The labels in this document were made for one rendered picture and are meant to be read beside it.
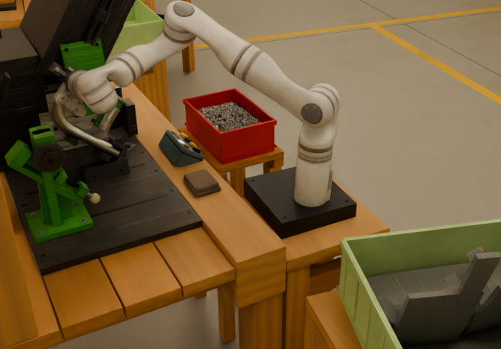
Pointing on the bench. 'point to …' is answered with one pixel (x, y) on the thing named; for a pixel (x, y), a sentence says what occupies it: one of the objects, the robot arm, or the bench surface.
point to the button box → (185, 155)
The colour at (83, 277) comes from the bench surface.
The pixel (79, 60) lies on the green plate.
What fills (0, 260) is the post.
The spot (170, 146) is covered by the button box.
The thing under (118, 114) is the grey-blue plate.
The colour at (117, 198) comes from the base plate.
